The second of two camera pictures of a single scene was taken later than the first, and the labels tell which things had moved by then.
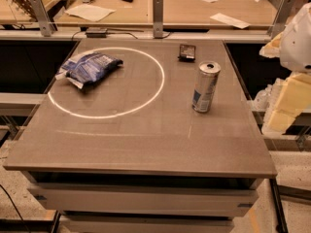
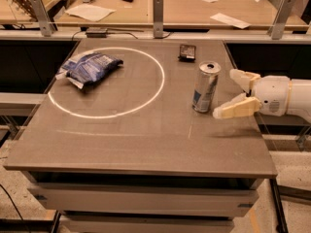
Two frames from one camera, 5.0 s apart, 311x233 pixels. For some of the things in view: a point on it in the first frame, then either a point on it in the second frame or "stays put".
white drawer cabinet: [145, 203] stays put
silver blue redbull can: [204, 91] stays put
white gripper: [296, 44] to [271, 93]
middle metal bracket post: [157, 17] stays put
